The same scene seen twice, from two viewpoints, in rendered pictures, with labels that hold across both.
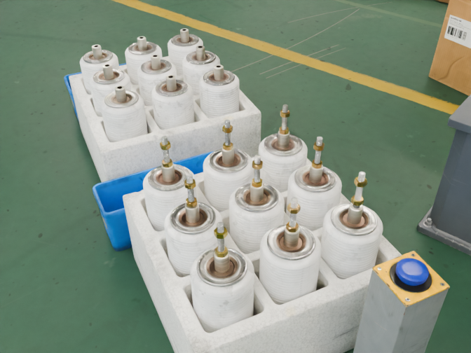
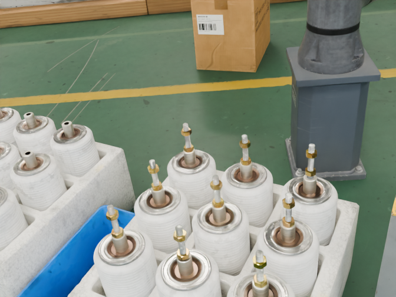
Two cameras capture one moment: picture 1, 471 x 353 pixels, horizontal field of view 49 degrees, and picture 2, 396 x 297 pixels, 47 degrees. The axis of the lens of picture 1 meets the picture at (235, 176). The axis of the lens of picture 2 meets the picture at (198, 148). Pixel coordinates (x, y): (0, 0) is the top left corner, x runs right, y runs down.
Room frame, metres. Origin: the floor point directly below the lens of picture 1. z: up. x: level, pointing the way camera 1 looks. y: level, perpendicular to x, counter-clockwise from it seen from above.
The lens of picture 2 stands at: (0.23, 0.29, 0.79)
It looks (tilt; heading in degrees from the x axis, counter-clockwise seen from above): 35 degrees down; 326
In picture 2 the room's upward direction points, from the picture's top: 7 degrees counter-clockwise
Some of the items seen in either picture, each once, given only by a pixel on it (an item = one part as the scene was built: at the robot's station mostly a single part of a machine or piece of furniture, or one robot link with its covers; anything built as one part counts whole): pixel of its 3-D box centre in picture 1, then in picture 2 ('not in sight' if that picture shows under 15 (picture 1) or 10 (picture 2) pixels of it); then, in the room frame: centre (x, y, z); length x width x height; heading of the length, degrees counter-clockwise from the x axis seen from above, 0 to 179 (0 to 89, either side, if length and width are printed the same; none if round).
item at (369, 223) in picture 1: (353, 219); (309, 190); (0.62, -0.19, 0.25); 0.08 x 0.08 x 0.01
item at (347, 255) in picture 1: (347, 257); (307, 227); (0.62, -0.19, 0.16); 0.10 x 0.10 x 0.18
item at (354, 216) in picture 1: (355, 213); (309, 184); (0.62, -0.19, 0.26); 0.02 x 0.02 x 0.03
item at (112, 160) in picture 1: (162, 122); (17, 207); (1.17, 0.19, 0.09); 0.39 x 0.39 x 0.18; 24
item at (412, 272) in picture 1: (411, 273); not in sight; (0.44, -0.23, 0.32); 0.04 x 0.04 x 0.02
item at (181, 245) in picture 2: (190, 193); (181, 245); (0.63, 0.07, 0.30); 0.01 x 0.01 x 0.08
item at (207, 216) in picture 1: (193, 218); (186, 269); (0.63, 0.07, 0.25); 0.08 x 0.08 x 0.01
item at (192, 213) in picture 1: (192, 211); (185, 264); (0.63, 0.07, 0.26); 0.02 x 0.02 x 0.03
